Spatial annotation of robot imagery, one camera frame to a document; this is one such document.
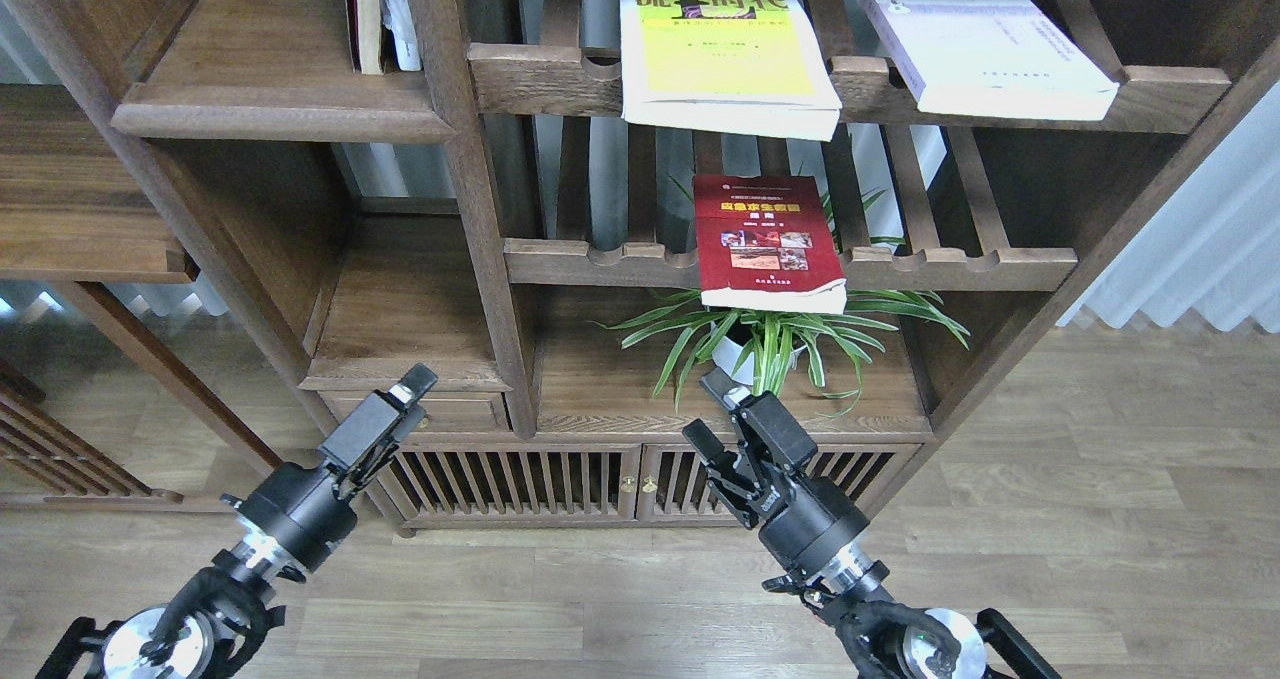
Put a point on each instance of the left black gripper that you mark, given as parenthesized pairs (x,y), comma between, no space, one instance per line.
(296,518)

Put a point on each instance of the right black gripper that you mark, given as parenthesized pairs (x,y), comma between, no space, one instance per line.
(803,521)

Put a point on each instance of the red cover book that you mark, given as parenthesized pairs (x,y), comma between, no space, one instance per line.
(764,244)

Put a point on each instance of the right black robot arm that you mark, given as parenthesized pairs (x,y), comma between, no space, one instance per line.
(885,639)

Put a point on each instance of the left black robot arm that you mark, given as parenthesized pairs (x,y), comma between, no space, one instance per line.
(213,626)

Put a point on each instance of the left slatted cabinet door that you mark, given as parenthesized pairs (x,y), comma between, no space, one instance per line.
(513,483)

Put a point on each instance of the small wooden drawer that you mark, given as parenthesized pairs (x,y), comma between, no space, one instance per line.
(448,411)

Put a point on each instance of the white plant pot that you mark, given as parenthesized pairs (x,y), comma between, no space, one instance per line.
(758,352)

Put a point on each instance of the spider plant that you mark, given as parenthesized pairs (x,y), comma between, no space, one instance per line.
(855,335)

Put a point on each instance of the dark wooden bookshelf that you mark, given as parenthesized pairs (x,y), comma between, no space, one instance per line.
(360,224)

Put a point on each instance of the yellow cover book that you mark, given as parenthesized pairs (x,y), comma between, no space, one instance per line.
(750,67)

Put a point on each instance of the white upright book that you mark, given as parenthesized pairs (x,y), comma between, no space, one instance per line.
(397,17)

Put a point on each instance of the brown upright book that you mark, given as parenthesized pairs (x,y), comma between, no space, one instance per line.
(366,33)

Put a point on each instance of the white purple book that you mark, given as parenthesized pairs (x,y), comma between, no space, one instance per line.
(990,58)

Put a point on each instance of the white curtain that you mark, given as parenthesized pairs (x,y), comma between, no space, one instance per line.
(1212,249)

